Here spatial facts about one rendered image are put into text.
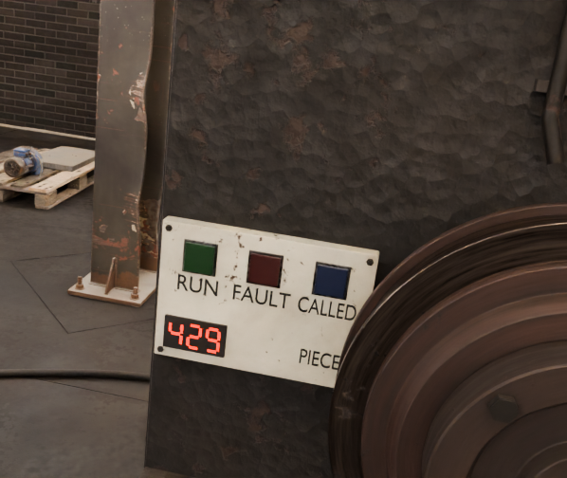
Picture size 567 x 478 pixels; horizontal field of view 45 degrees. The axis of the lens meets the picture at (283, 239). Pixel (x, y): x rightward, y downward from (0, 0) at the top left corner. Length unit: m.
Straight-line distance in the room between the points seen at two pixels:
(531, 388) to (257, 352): 0.37
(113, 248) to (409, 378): 3.03
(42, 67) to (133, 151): 4.29
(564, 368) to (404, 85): 0.34
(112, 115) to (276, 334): 2.71
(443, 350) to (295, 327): 0.24
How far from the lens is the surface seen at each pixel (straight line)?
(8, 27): 7.82
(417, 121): 0.78
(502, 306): 0.66
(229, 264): 0.83
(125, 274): 3.66
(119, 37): 3.43
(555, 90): 0.77
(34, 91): 7.73
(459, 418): 0.63
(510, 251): 0.66
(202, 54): 0.81
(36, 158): 5.35
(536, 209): 0.72
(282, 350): 0.86
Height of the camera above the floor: 1.49
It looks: 18 degrees down
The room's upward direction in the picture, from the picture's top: 7 degrees clockwise
